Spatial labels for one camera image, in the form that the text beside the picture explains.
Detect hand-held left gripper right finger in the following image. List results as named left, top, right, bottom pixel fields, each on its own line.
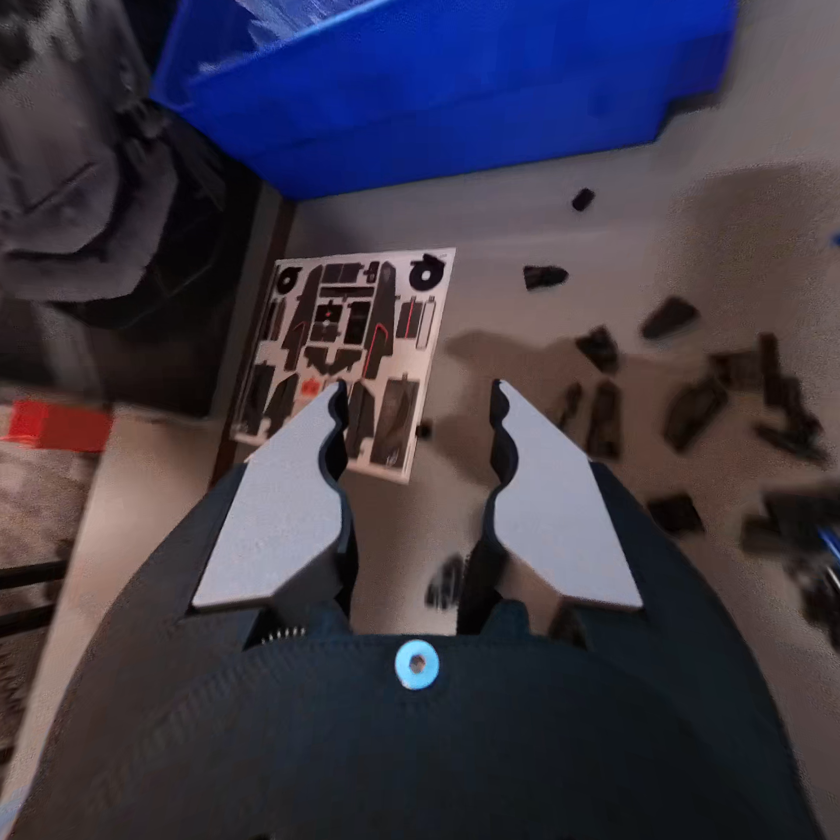
left=457, top=379, right=645, bottom=634

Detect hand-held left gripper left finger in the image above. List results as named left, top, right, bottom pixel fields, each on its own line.
left=190, top=379, right=361, bottom=618

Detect small lego pieces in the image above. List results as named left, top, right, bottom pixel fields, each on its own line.
left=420, top=187, right=840, bottom=647

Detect lego sticker sheet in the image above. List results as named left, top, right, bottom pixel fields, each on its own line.
left=231, top=248, right=457, bottom=485

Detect lego instruction booklet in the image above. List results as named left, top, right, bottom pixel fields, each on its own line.
left=0, top=410, right=221, bottom=808

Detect dark lego set box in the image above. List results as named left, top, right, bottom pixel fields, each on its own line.
left=0, top=0, right=283, bottom=454

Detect blue plastic bin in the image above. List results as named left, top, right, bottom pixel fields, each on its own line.
left=150, top=0, right=739, bottom=201

